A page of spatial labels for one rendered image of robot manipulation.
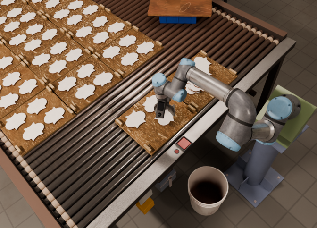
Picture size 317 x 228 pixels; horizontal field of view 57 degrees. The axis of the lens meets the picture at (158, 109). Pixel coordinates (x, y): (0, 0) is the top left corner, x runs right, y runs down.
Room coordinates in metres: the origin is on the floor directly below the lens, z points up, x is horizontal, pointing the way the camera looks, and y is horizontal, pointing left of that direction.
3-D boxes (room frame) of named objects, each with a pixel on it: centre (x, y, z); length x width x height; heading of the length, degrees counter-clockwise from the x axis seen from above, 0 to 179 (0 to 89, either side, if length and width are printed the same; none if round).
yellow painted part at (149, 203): (0.59, 0.16, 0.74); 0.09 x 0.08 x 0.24; 129
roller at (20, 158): (1.47, 0.16, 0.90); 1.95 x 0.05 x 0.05; 129
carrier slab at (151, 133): (1.04, 0.02, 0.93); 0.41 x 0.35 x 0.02; 128
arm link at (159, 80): (1.00, -0.03, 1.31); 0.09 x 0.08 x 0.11; 46
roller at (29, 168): (1.39, 0.10, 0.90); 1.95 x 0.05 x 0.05; 129
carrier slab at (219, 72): (1.31, -0.31, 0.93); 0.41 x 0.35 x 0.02; 127
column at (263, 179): (0.90, -0.74, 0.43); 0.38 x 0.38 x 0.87; 34
